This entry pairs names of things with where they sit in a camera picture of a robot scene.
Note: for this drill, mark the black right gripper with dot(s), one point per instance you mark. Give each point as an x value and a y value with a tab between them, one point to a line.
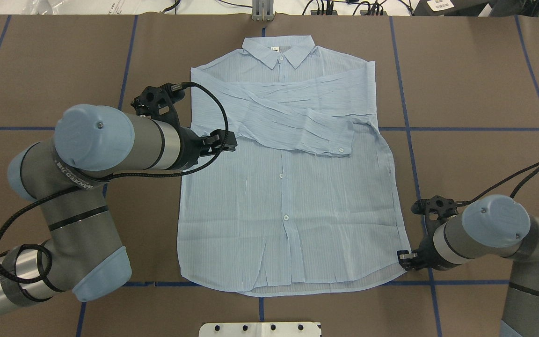
427	253

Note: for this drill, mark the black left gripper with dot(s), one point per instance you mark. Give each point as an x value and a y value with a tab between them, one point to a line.
186	146

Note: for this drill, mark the light blue button shirt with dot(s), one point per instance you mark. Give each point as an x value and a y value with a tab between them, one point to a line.
308	202

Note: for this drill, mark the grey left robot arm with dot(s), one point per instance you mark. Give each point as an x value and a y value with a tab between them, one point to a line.
64	177

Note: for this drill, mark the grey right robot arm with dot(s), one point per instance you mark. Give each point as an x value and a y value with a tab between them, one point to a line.
461	231

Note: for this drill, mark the grey aluminium frame post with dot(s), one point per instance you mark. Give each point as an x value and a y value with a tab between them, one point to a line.
263	10

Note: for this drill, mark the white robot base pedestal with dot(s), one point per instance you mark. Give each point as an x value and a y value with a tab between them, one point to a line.
261	329

